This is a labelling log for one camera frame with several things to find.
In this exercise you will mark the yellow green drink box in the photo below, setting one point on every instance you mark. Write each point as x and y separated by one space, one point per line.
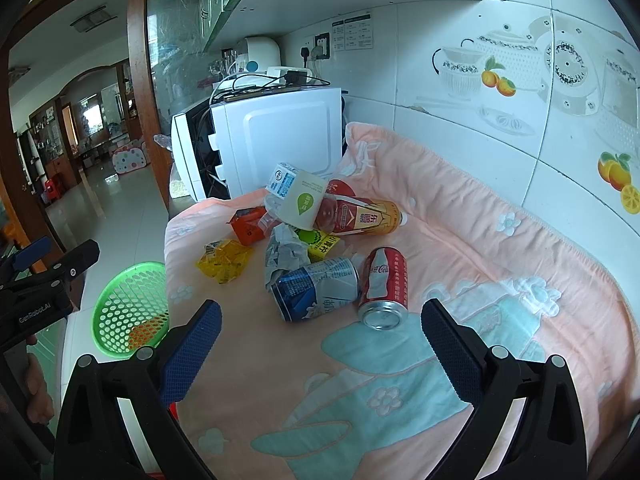
319 244

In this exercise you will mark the orange snack wrapper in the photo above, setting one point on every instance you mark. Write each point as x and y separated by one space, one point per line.
249 225

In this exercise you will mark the wall power socket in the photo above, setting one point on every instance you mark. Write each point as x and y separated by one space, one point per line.
322 44

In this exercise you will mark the white paper cup green logo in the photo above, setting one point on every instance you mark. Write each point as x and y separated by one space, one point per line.
301 203

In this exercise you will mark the yellow energy drink bottle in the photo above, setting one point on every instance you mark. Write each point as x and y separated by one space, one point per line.
341 215

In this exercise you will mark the red plastic cup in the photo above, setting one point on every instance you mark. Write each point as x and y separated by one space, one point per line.
338 187

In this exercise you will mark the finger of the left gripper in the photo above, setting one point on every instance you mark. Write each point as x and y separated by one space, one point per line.
71 264

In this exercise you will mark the pink patterned towel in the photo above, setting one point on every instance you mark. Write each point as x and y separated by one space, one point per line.
349 395

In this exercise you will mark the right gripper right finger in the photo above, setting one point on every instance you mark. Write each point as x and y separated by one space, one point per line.
549 441

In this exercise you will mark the red cola can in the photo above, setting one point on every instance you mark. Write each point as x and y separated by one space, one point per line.
383 301

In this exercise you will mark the person's left hand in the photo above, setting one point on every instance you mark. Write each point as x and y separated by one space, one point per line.
40 406

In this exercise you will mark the yellow crumpled wrapper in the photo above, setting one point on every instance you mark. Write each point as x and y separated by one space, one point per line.
225 260

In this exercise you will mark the green plastic basket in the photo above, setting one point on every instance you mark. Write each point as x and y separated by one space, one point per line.
132 311

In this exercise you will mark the red plastic stool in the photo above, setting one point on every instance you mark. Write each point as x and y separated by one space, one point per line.
54 189

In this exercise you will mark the wall instruction sticker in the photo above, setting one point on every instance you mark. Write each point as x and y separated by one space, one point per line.
352 33

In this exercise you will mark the white kettle appliance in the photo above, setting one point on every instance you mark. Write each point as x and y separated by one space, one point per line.
256 54

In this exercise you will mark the white microwave oven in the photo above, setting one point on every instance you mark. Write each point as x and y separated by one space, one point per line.
230 148

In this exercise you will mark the blue white milk carton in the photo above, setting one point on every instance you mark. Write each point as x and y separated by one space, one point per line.
281 180

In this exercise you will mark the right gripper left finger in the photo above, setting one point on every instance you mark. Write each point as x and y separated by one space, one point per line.
92 441

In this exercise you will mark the crushed blue silver can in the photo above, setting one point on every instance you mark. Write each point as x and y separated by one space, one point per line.
316 289

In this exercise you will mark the black power adapter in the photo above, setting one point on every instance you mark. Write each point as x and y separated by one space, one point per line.
295 78

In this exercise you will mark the pink polka dot play tent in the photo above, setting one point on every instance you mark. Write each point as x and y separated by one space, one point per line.
129 158

